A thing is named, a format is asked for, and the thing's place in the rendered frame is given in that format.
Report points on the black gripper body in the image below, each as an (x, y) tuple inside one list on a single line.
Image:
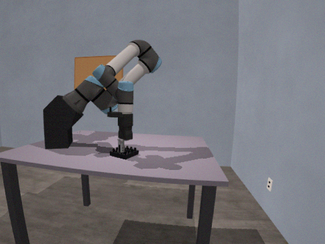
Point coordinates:
[(125, 121)]

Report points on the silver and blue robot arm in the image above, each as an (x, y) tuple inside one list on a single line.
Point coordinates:
[(92, 88)]

